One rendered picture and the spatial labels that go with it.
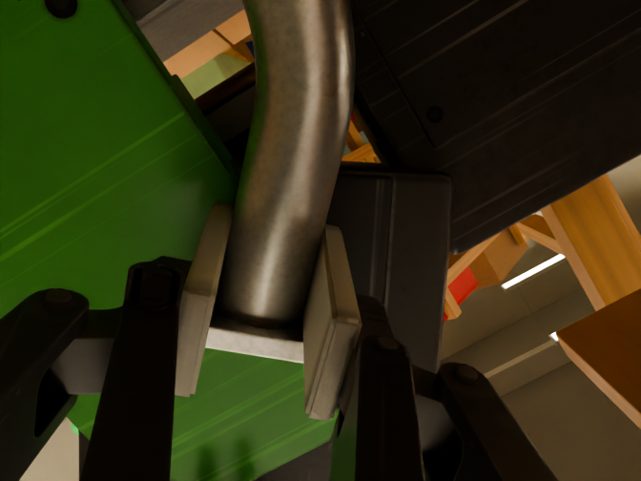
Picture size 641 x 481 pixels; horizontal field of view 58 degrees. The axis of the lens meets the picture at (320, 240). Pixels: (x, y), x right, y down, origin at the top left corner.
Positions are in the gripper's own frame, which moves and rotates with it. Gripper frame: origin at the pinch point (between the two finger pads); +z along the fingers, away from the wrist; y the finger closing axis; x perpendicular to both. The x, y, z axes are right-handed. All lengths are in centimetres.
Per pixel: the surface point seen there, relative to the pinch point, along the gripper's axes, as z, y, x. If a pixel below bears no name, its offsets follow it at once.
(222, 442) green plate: 4.4, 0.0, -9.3
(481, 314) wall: 792, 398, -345
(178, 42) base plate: 72, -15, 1
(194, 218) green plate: 4.4, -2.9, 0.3
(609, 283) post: 68, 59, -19
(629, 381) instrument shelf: 32, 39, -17
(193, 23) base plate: 69, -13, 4
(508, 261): 362, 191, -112
